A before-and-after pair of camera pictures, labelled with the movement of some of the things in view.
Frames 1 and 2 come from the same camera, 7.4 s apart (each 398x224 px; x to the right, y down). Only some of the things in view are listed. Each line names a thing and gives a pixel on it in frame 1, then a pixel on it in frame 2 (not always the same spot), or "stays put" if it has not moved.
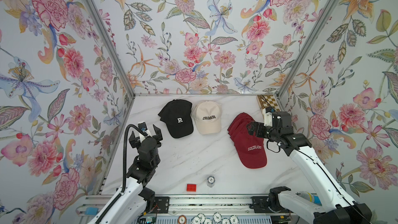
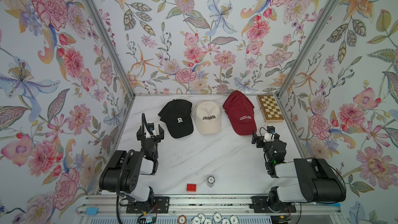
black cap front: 177,115 stays put
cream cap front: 207,114 stays put
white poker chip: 226,221 stays put
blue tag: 93,211 stays put
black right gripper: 260,127 → 260,141
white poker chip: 201,217 stays put
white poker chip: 233,220 stays put
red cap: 242,119 → 237,100
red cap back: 251,149 → 240,110
